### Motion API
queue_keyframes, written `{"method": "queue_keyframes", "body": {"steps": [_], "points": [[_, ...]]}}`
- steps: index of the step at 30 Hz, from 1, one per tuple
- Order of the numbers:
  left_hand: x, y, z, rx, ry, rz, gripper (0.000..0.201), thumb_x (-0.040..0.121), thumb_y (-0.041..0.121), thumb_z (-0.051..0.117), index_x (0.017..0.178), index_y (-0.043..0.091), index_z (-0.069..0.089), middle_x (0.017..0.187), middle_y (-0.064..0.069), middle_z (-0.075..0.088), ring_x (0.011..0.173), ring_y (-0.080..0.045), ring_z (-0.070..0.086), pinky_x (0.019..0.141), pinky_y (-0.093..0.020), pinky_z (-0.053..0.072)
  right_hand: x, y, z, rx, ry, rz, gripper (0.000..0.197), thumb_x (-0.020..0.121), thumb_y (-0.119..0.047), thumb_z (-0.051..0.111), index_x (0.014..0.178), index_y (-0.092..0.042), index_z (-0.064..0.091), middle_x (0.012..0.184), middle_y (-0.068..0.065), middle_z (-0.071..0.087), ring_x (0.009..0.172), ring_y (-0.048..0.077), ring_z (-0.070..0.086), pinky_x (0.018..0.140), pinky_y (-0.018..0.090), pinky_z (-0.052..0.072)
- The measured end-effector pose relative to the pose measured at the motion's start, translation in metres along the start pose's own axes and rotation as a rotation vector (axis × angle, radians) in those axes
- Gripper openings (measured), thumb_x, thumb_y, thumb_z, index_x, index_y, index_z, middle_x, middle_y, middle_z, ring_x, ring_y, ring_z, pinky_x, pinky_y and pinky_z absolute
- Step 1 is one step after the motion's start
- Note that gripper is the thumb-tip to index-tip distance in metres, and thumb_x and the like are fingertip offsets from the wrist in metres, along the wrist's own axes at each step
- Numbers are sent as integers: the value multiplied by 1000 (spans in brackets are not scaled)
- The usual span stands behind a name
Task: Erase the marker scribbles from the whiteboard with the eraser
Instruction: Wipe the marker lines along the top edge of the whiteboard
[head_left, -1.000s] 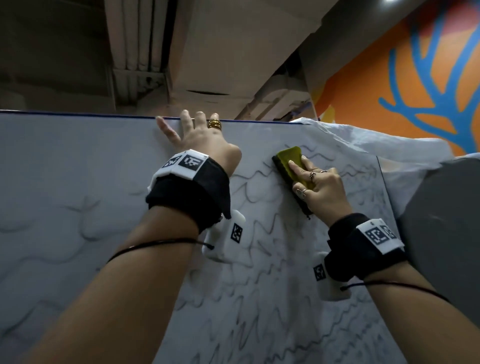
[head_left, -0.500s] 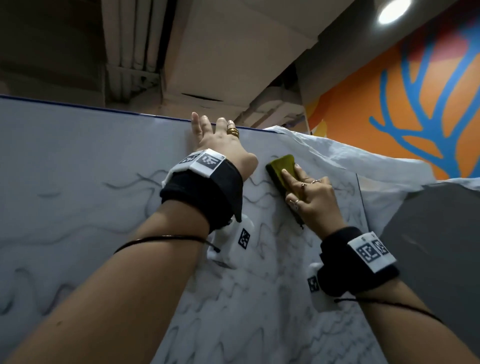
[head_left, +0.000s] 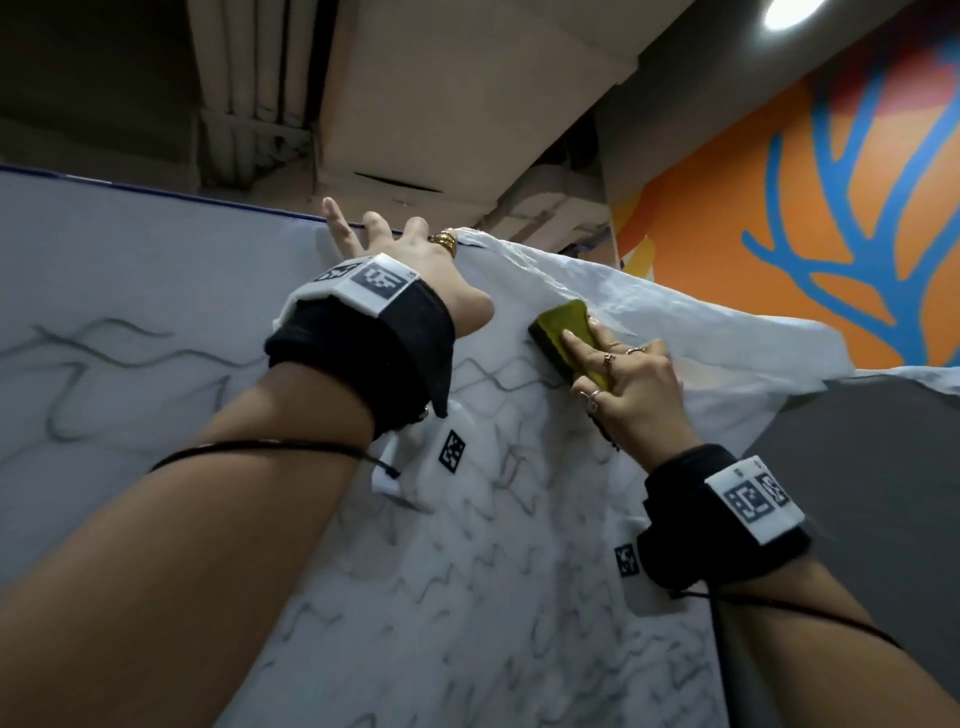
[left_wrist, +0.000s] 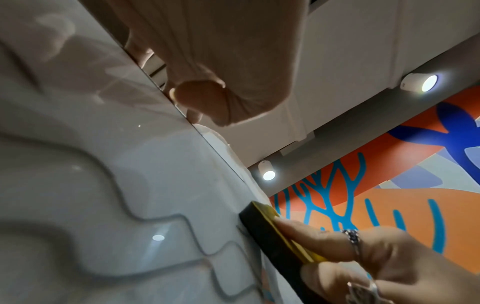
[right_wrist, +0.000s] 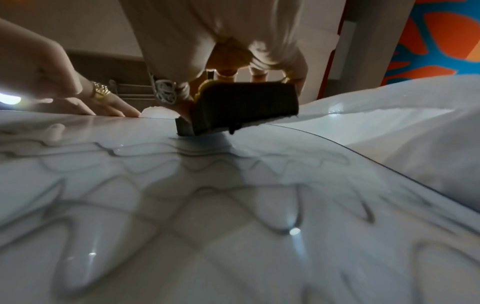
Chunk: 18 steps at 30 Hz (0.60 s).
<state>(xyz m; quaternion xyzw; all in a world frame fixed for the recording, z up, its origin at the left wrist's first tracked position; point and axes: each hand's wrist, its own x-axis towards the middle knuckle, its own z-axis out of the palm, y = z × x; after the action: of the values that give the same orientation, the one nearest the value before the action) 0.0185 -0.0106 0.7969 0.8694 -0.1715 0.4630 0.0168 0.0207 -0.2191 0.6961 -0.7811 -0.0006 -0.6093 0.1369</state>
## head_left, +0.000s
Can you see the large scribbled whiteboard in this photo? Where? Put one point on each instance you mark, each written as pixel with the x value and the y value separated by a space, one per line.
pixel 187 315

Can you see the white cylinder spotlight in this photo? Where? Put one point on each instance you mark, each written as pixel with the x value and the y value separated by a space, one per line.
pixel 791 10

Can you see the yellow and black whiteboard eraser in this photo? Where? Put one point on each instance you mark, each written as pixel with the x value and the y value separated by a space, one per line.
pixel 559 330

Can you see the black wristband with marker tag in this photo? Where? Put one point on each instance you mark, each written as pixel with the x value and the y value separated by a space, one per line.
pixel 690 532
pixel 360 360

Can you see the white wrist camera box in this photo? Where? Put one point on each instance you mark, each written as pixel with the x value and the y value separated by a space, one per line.
pixel 427 480
pixel 649 596

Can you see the person's left forearm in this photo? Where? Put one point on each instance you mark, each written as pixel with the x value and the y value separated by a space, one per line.
pixel 165 585

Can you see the person's right forearm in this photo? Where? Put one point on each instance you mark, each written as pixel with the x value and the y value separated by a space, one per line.
pixel 825 675

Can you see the white cloth sheet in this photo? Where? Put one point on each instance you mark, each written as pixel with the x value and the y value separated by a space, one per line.
pixel 712 337

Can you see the grey partition panel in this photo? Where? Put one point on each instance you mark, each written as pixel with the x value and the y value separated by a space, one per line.
pixel 885 540

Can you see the person's right hand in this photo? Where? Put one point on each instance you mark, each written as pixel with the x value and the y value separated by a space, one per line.
pixel 645 412

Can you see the white ceiling pipe bundle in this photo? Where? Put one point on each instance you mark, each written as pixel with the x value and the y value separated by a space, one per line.
pixel 251 82

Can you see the person's left hand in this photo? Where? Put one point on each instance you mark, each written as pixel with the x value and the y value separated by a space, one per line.
pixel 435 277

